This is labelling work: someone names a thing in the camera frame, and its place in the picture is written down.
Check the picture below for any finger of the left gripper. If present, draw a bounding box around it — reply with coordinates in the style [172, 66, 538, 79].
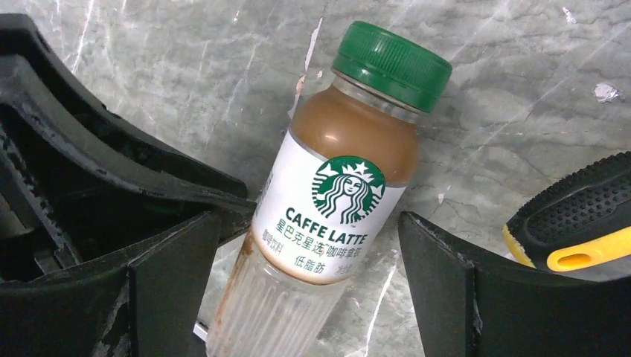
[1, 13, 254, 281]

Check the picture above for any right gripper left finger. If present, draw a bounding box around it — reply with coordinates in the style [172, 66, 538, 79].
[1, 213, 221, 356]

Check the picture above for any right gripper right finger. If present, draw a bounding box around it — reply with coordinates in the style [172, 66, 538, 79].
[398, 211, 630, 356]

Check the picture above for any brown tea bottle green cap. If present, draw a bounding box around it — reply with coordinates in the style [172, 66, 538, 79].
[205, 21, 452, 356]

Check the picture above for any yellow black screwdriver left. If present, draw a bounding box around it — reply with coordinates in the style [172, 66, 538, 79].
[503, 152, 630, 273]

